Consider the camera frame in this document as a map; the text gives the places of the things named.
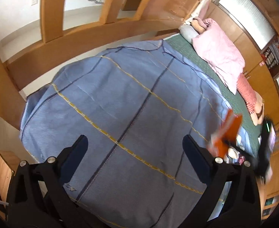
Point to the tan plush toy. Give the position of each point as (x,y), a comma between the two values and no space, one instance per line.
(198,25)

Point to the wooden bunk bed frame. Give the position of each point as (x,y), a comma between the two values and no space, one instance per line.
(130,28)

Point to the orange snack packet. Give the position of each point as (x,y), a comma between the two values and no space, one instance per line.
(227,133)

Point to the shelf niche with books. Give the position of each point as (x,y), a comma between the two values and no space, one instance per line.
(272,54)

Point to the green patterned mattress mat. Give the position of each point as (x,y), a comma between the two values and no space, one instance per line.
(201,59)

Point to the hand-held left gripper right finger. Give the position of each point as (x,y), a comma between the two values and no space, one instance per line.
(196,153)

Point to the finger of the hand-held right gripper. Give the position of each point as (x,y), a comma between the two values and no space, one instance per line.
(243,154)

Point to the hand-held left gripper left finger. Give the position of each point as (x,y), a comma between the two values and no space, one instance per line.
(76,153)

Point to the wooden wall cabinet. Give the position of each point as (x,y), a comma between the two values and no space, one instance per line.
(227,21)

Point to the light blue pillow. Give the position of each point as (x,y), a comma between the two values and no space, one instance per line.
(188,34)

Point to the pink pillow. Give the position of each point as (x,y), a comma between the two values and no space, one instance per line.
(220,54)

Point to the white wall socket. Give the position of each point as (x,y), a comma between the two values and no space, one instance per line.
(34,1)

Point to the blue checked blanket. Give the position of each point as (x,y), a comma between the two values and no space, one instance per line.
(118,99)

